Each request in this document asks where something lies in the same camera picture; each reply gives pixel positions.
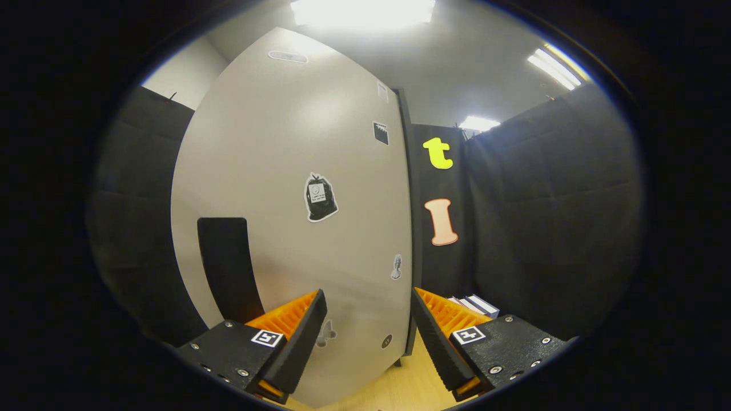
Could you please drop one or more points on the large square ceiling light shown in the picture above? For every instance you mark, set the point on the large square ceiling light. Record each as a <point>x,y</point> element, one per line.
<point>362,11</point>

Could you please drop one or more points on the black backdrop cloth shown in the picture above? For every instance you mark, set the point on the black backdrop cloth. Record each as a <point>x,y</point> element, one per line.
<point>559,217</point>

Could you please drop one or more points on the small ceiling light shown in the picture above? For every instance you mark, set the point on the small ceiling light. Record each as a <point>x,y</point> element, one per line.
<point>478,123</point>

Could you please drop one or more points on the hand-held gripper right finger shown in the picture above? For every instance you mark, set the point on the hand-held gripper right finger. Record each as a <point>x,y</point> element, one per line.
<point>438,342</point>

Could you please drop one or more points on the long ceiling light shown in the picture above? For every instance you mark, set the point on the long ceiling light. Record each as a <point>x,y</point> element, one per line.
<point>554,68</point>

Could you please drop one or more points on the beige cabinet door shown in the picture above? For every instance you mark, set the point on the beige cabinet door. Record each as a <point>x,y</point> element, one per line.
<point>274,142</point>

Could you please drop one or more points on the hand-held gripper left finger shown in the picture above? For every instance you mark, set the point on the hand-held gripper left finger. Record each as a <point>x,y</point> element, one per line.
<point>302,345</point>

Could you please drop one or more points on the brown spine book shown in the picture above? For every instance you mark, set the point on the brown spine book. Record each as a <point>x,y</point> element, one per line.
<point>461,303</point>

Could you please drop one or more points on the dark grey cabinet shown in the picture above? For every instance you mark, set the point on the dark grey cabinet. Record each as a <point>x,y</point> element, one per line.
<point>416,228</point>

